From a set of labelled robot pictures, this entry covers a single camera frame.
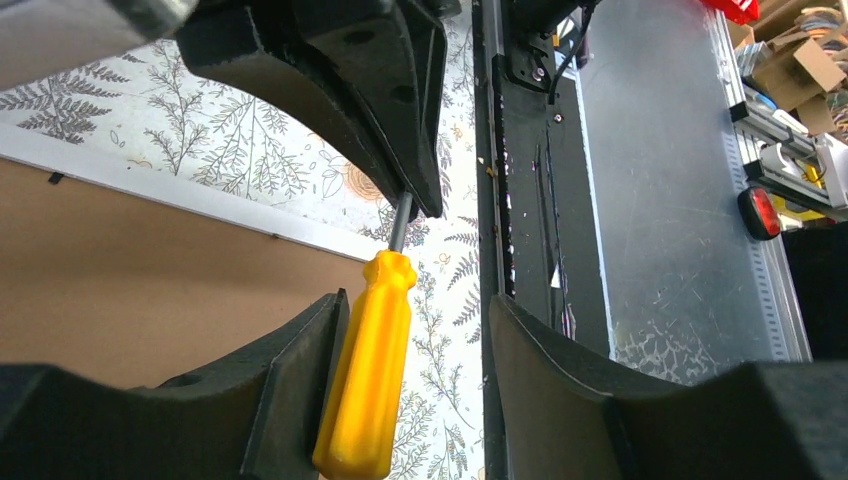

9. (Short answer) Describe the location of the yellow handled screwdriver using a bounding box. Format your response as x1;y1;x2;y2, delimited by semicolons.
312;192;417;479

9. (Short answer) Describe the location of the white picture frame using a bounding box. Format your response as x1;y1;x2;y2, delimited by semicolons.
1;125;379;387

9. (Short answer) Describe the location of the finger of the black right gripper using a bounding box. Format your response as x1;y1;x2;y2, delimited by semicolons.
288;1;447;217
175;1;404;205

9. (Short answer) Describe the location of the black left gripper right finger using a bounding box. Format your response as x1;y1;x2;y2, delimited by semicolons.
489;295;847;479

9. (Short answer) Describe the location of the red emergency stop button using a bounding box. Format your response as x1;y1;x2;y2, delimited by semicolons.
736;186;782;241

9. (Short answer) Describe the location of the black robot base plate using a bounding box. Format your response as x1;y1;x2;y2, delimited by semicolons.
471;0;617;480

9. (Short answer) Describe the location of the cardboard boxes pile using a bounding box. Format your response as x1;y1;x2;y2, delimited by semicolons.
727;1;847;142

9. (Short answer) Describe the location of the floral patterned table mat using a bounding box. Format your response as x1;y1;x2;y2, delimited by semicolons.
1;2;483;479

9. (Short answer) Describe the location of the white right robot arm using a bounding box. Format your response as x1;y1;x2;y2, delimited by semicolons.
1;0;461;217

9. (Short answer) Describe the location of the grey slotted cable duct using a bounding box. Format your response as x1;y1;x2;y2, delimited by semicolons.
706;8;813;362

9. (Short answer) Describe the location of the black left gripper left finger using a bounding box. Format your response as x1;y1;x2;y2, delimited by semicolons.
1;291;349;479

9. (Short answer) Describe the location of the aluminium front rail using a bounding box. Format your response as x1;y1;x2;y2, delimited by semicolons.
729;101;847;222

